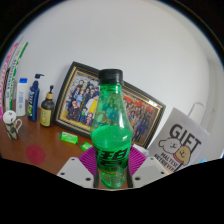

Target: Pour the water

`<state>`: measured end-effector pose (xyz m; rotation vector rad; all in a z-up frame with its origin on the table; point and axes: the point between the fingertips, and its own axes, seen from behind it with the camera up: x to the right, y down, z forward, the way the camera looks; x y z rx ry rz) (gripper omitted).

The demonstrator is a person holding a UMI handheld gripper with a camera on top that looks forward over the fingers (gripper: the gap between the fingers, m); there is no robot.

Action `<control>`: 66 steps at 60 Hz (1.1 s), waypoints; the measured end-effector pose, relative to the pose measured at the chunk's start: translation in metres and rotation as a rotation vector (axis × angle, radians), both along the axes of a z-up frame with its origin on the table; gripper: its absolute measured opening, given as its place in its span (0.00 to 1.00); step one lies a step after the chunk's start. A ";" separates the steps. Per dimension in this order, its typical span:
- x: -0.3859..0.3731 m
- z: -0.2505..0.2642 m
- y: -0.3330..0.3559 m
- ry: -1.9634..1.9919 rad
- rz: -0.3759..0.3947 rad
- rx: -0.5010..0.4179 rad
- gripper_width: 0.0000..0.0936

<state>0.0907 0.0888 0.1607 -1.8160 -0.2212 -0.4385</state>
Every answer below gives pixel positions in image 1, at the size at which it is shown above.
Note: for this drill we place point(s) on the brown pump bottle yellow label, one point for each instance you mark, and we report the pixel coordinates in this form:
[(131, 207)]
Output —
[(46, 113)]

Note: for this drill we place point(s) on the white camouflage-print mug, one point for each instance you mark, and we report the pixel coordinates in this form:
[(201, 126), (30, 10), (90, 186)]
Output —
[(12, 128)]

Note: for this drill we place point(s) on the white bottle with blue cap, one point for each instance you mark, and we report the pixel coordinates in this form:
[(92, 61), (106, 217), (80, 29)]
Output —
[(21, 98)]

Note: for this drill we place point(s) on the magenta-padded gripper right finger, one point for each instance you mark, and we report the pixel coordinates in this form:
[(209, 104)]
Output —
[(150, 170)]

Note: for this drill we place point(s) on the small green packet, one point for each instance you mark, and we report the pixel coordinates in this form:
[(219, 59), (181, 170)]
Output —
[(69, 137), (86, 146)]

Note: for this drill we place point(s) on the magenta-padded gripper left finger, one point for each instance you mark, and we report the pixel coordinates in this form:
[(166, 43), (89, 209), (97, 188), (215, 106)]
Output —
[(75, 170)]

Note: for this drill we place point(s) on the green plastic drink bottle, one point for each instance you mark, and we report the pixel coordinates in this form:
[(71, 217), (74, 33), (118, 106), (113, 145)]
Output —
[(111, 146)]

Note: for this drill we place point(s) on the dark blue pump bottle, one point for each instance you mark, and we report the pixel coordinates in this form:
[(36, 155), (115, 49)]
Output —
[(33, 100)]

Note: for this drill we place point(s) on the framed group picture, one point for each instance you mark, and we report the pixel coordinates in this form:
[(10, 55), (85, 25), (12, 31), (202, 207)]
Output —
[(76, 103)]

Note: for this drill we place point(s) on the white paper gift bag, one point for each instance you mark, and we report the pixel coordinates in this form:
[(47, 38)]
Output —
[(181, 143)]

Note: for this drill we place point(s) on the flat round red coaster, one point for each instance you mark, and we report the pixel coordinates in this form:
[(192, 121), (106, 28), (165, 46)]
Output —
[(35, 154)]

